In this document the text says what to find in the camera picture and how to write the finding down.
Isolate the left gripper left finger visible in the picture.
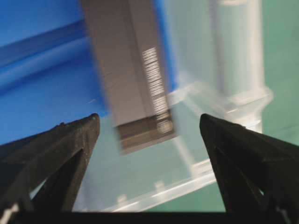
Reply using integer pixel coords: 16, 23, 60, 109
0, 113, 100, 211

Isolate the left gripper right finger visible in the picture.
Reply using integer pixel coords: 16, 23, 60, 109
199, 114, 299, 212

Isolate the clear plastic storage case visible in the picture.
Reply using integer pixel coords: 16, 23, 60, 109
74, 0, 272, 212

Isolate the black box right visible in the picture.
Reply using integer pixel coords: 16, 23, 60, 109
81, 0, 176, 154

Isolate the green table cloth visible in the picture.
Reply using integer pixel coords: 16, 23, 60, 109
149, 0, 299, 212

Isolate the blue foam insert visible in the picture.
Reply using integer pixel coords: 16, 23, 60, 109
0, 0, 177, 144

